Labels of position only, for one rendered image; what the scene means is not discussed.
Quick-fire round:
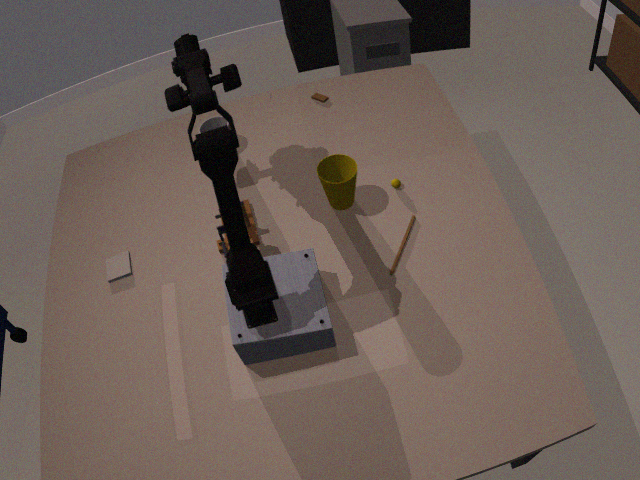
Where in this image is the grey cylinder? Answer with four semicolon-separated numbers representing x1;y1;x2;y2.
199;116;230;134

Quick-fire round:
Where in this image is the small brown flat block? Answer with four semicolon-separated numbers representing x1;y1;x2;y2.
312;92;328;103

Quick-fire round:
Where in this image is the yellow tapered cup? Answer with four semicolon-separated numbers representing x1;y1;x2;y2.
317;154;357;210

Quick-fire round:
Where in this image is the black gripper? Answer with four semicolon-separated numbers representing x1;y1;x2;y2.
164;64;242;112

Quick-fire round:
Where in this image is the thin brown stick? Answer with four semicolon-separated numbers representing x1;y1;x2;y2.
390;215;415;275

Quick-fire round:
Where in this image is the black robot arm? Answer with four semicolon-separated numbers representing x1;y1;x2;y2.
171;34;279;329

